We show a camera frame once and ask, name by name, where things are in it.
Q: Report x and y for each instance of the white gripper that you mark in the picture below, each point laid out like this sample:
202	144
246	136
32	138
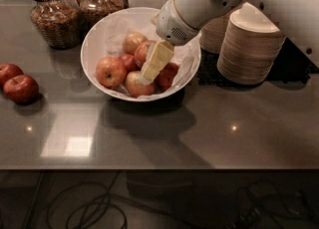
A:
170	24

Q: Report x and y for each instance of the yellow-red apple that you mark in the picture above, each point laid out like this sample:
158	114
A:
141	52
111	72
136	88

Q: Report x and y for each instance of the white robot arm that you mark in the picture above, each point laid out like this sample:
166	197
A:
297	19

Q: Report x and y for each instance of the yellowish apple at back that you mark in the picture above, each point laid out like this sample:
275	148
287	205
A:
132	41

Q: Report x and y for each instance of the small red apple middle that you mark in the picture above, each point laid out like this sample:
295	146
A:
129	62

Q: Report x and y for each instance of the red apple right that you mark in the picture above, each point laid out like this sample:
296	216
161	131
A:
165	78

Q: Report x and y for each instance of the white ceramic bowl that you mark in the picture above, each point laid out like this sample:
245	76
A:
93	49

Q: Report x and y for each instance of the black mat under bowl stacks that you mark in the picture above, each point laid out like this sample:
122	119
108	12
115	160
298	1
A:
289	66

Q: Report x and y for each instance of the dark red apple on table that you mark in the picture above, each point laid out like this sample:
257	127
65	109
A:
21	89

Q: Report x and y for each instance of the dark red apple far left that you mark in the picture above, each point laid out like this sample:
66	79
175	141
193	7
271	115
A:
8	71

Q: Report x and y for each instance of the rear stack of paper bowls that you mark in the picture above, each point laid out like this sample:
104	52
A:
212	33

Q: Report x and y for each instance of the stack of paper bowls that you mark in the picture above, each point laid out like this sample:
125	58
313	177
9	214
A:
250	46
212	33

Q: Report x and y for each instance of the front stack of paper bowls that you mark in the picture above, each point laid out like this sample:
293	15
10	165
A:
250	46

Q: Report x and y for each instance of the glass jar of granola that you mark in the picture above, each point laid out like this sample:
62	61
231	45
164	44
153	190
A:
57	22

